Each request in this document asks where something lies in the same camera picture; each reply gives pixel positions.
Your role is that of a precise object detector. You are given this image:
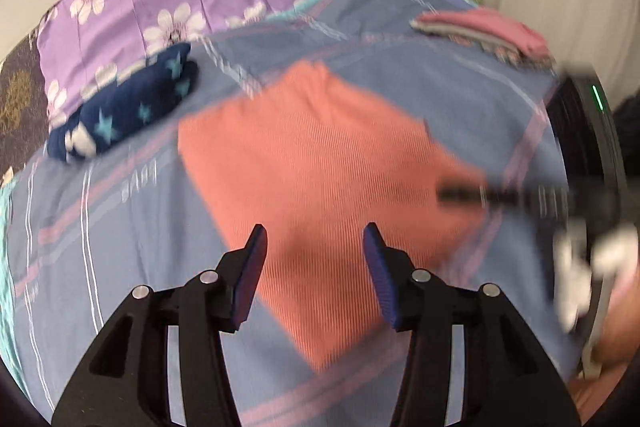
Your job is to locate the person's right hand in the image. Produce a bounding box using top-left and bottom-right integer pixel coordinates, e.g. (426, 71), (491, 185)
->
(551, 219), (637, 335)

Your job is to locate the folded pink cloth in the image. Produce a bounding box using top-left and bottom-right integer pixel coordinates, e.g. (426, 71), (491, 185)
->
(409, 18), (556, 68)

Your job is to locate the teal cloth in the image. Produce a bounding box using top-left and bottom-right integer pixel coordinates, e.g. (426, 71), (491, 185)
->
(0, 167), (32, 385)

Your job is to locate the blue checked bedsheet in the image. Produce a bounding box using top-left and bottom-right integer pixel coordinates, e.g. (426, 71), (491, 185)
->
(0, 0), (577, 427)

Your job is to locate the dark tree-print pillow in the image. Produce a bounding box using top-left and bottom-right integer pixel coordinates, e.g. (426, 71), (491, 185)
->
(0, 34), (52, 180)

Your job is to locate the orange knit shirt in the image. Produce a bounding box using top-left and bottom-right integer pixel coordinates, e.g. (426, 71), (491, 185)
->
(177, 59), (495, 375)

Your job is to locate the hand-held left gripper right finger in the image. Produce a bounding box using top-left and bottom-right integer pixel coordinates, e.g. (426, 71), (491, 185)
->
(362, 222), (583, 427)

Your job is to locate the navy star-print cloth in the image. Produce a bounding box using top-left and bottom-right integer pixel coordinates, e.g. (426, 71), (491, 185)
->
(47, 43), (201, 164)

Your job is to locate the person's right forearm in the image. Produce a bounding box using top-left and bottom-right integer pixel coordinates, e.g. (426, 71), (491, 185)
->
(570, 274), (638, 415)

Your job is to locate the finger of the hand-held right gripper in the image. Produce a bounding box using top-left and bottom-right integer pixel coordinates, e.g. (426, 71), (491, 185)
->
(436, 179), (571, 214)

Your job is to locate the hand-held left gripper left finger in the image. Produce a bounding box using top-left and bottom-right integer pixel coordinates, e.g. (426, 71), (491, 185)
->
(51, 223), (269, 427)

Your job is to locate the pink folded garment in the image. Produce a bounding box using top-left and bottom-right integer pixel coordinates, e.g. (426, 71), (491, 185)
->
(417, 7), (552, 58)

